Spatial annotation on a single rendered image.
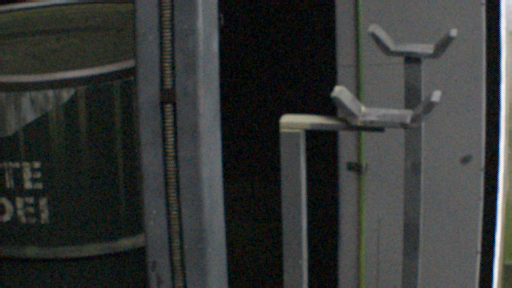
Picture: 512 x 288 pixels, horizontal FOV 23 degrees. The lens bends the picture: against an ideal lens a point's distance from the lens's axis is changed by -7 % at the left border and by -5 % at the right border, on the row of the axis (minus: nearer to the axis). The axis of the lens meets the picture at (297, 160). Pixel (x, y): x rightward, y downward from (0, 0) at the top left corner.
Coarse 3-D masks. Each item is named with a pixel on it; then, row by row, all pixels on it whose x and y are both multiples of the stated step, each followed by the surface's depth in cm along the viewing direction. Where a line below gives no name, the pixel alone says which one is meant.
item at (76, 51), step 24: (0, 24) 235; (24, 24) 235; (48, 24) 234; (72, 24) 233; (96, 24) 231; (120, 24) 231; (0, 48) 218; (24, 48) 216; (48, 48) 215; (72, 48) 215; (96, 48) 214; (120, 48) 214; (0, 72) 203; (24, 72) 202; (48, 72) 202
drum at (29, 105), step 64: (64, 0) 244; (128, 0) 242; (128, 64) 196; (0, 128) 195; (64, 128) 196; (128, 128) 200; (0, 192) 199; (64, 192) 199; (128, 192) 203; (0, 256) 202; (64, 256) 201; (128, 256) 206
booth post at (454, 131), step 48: (336, 0) 153; (384, 0) 152; (432, 0) 151; (480, 0) 150; (336, 48) 155; (480, 48) 152; (384, 96) 156; (480, 96) 154; (384, 144) 158; (432, 144) 157; (480, 144) 156; (384, 192) 160; (432, 192) 159; (480, 192) 158; (384, 240) 162; (432, 240) 161; (480, 240) 161
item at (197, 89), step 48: (144, 0) 105; (192, 0) 104; (144, 48) 106; (192, 48) 105; (144, 96) 107; (192, 96) 107; (144, 144) 109; (192, 144) 108; (144, 192) 110; (192, 192) 109; (192, 240) 111
